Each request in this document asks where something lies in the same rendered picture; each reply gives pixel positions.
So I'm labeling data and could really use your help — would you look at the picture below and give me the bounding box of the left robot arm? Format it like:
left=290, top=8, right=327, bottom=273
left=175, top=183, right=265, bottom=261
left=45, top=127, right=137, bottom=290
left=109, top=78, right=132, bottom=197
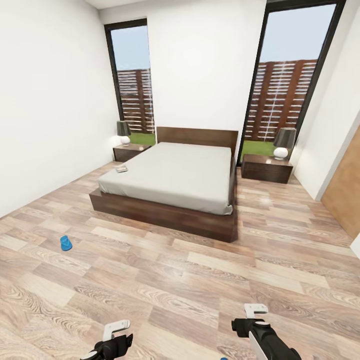
left=80, top=319, right=134, bottom=360

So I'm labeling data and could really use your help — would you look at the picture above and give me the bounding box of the hardback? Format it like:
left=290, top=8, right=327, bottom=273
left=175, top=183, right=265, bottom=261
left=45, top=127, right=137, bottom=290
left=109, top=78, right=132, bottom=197
left=116, top=164, right=128, bottom=173

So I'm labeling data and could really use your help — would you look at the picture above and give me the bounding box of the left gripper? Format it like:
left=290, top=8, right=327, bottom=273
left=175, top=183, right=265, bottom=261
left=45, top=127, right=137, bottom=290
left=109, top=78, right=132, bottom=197
left=94, top=333, right=134, bottom=360

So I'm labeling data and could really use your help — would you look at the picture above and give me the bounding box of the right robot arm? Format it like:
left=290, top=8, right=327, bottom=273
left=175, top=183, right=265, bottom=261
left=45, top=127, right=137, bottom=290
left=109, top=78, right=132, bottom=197
left=231, top=303, right=301, bottom=360

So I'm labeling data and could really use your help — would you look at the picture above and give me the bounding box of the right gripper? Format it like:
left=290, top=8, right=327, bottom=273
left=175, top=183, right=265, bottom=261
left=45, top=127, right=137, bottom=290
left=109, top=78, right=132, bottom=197
left=231, top=318, right=265, bottom=338

